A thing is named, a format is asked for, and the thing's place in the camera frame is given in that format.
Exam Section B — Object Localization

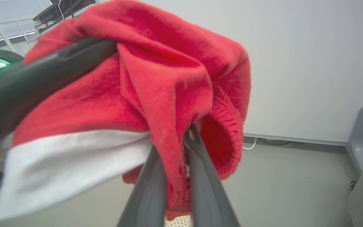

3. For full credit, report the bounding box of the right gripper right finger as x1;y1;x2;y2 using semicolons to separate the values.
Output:
185;126;240;227

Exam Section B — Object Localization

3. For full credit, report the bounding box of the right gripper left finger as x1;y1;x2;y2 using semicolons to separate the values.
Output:
117;145;167;227

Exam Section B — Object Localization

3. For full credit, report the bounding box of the red and white garment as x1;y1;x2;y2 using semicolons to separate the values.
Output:
0;0;251;221

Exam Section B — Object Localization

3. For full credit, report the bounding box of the cream perforated laundry basket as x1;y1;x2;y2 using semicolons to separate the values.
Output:
166;215;194;227

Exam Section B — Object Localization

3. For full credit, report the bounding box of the white window blind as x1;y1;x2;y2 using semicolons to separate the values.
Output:
0;0;53;52

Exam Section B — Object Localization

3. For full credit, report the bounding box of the black desk equipment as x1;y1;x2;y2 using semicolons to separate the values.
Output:
33;0;96;32

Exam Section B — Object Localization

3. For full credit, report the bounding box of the grey partition foot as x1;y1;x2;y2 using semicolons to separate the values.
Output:
346;105;363;174

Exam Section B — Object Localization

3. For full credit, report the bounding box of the white looped power cable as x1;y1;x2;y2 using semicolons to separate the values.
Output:
242;137;257;150

